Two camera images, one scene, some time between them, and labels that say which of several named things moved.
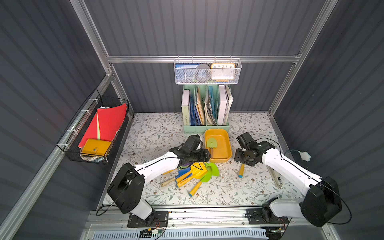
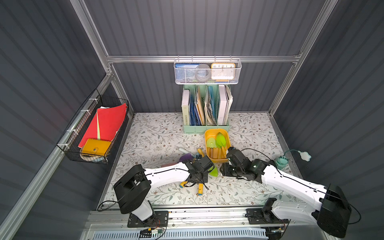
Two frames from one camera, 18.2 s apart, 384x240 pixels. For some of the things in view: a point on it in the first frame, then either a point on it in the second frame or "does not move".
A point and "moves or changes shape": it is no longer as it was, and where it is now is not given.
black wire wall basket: (92, 134) does not move
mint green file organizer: (206, 107) does not move
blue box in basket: (185, 73) does not move
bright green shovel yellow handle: (212, 170) moves or changes shape
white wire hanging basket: (207, 71) does not move
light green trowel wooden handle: (211, 142) does not move
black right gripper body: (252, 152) to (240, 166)
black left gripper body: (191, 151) to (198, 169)
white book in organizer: (185, 107) does not move
